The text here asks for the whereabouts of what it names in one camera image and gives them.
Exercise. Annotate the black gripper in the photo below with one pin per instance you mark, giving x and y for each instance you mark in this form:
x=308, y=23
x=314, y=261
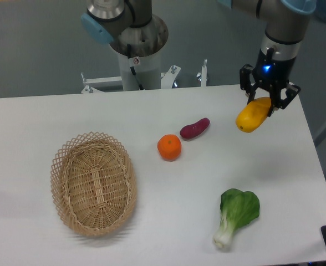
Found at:
x=272, y=75

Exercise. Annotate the yellow mango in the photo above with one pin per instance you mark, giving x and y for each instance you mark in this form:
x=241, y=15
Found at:
x=253, y=115

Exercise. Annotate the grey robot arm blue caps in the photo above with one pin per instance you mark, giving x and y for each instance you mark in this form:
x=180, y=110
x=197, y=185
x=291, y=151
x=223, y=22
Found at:
x=287, y=22

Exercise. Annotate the purple sweet potato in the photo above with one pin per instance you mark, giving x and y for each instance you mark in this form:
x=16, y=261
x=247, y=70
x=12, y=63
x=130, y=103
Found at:
x=192, y=131

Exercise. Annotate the orange tangerine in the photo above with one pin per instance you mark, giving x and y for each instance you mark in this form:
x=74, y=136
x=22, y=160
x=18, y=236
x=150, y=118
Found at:
x=169, y=147

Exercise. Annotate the green bok choy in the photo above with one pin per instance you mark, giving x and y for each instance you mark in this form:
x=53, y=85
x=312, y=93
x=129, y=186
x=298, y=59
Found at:
x=237, y=210

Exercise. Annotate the woven wicker basket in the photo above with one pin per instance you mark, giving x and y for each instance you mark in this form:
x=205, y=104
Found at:
x=93, y=184

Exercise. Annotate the white metal base frame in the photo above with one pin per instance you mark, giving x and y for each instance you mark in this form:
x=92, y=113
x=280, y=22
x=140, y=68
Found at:
x=168, y=80

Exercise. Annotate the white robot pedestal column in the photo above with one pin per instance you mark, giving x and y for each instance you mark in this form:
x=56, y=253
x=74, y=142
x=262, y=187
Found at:
x=139, y=52

